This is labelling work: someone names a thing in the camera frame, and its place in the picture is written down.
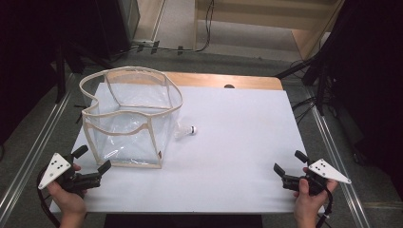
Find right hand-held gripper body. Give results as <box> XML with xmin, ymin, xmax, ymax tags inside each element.
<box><xmin>280</xmin><ymin>158</ymin><xmax>353</xmax><ymax>197</ymax></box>

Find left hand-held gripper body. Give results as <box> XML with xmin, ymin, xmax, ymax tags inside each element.
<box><xmin>37</xmin><ymin>152</ymin><xmax>103</xmax><ymax>194</ymax></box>

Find clear plastic bag beige trim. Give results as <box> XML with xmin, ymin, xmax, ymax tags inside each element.
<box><xmin>79</xmin><ymin>66</ymin><xmax>184</xmax><ymax>170</ymax></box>

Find white shuttlecock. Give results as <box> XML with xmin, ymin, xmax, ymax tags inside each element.
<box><xmin>173</xmin><ymin>124</ymin><xmax>198</xmax><ymax>141</ymax></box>

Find person's left hand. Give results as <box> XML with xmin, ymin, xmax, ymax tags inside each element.
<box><xmin>47</xmin><ymin>163</ymin><xmax>88</xmax><ymax>219</ymax></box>

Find person's right hand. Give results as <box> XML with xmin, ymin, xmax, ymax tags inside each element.
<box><xmin>293</xmin><ymin>166</ymin><xmax>338</xmax><ymax>220</ymax></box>

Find white table mat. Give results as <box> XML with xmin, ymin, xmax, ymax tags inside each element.
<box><xmin>49</xmin><ymin>83</ymin><xmax>326</xmax><ymax>214</ymax></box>

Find black metal stand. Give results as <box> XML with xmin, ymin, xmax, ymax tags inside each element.
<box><xmin>54</xmin><ymin>37</ymin><xmax>106</xmax><ymax>105</ymax></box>
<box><xmin>275</xmin><ymin>53</ymin><xmax>332</xmax><ymax>117</ymax></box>

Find dark curtain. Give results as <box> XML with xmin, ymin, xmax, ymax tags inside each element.
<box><xmin>0</xmin><ymin>0</ymin><xmax>107</xmax><ymax>145</ymax></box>
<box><xmin>322</xmin><ymin>0</ymin><xmax>403</xmax><ymax>201</ymax></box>

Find black cabinet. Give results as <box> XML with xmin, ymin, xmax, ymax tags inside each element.
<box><xmin>94</xmin><ymin>0</ymin><xmax>142</xmax><ymax>61</ymax></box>

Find metal floor rail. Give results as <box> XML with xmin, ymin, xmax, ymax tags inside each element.
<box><xmin>303</xmin><ymin>87</ymin><xmax>373</xmax><ymax>228</ymax></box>
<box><xmin>0</xmin><ymin>90</ymin><xmax>72</xmax><ymax>219</ymax></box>

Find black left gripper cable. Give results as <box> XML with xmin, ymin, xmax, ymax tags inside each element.
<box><xmin>35</xmin><ymin>166</ymin><xmax>62</xmax><ymax>228</ymax></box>

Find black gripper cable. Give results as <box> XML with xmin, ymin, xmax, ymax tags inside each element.
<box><xmin>315</xmin><ymin>189</ymin><xmax>335</xmax><ymax>228</ymax></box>
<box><xmin>35</xmin><ymin>166</ymin><xmax>62</xmax><ymax>228</ymax></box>

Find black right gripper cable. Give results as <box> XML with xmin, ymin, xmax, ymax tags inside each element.
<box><xmin>315</xmin><ymin>189</ymin><xmax>335</xmax><ymax>228</ymax></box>

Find black floor cables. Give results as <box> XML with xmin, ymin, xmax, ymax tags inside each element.
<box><xmin>290</xmin><ymin>60</ymin><xmax>318</xmax><ymax>125</ymax></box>

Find black hanging cable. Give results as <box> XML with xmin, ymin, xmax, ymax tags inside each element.
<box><xmin>158</xmin><ymin>0</ymin><xmax>216</xmax><ymax>54</ymax></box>

